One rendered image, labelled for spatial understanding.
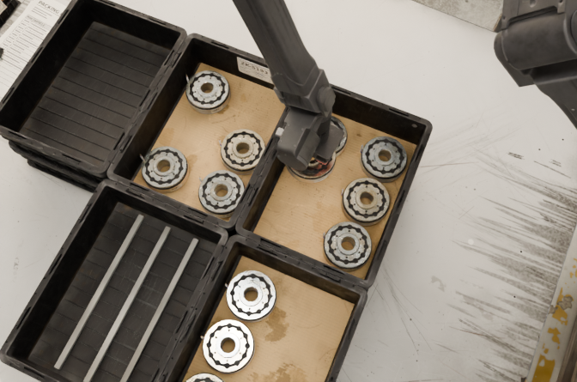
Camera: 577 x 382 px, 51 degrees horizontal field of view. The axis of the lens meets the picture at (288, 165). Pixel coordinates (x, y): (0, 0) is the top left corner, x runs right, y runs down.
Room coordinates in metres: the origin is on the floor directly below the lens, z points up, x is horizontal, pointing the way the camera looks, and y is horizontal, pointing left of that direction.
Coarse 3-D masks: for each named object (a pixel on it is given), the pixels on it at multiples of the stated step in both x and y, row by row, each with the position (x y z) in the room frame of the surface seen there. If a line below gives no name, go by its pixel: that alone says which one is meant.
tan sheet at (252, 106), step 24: (240, 96) 0.72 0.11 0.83; (264, 96) 0.72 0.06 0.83; (168, 120) 0.65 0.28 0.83; (192, 120) 0.65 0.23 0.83; (216, 120) 0.65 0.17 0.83; (240, 120) 0.65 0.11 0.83; (264, 120) 0.65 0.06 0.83; (168, 144) 0.59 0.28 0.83; (192, 144) 0.59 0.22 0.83; (216, 144) 0.59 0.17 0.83; (168, 168) 0.53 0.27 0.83; (192, 168) 0.53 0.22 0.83; (216, 168) 0.53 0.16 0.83; (192, 192) 0.47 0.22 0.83
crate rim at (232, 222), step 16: (224, 48) 0.79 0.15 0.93; (176, 64) 0.74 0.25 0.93; (144, 112) 0.62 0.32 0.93; (128, 144) 0.54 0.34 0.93; (272, 144) 0.54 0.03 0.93; (112, 176) 0.47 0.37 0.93; (256, 176) 0.47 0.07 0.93; (144, 192) 0.43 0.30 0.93; (192, 208) 0.40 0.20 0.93; (240, 208) 0.40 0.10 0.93; (224, 224) 0.37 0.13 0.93
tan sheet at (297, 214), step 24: (360, 144) 0.59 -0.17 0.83; (408, 144) 0.59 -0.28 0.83; (336, 168) 0.53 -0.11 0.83; (360, 168) 0.53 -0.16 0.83; (288, 192) 0.47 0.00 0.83; (312, 192) 0.47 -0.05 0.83; (336, 192) 0.47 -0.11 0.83; (264, 216) 0.41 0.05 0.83; (288, 216) 0.41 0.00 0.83; (312, 216) 0.41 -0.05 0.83; (336, 216) 0.41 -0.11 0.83; (288, 240) 0.36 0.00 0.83; (312, 240) 0.36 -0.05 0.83
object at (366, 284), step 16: (352, 96) 0.66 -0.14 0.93; (400, 112) 0.62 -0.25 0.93; (432, 128) 0.58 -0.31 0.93; (272, 160) 0.51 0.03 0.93; (416, 160) 0.51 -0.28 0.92; (256, 192) 0.44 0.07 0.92; (400, 192) 0.44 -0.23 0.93; (400, 208) 0.40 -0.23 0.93; (240, 224) 0.37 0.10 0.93; (256, 240) 0.33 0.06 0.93; (384, 240) 0.34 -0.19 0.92; (304, 256) 0.30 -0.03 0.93; (336, 272) 0.27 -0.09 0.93
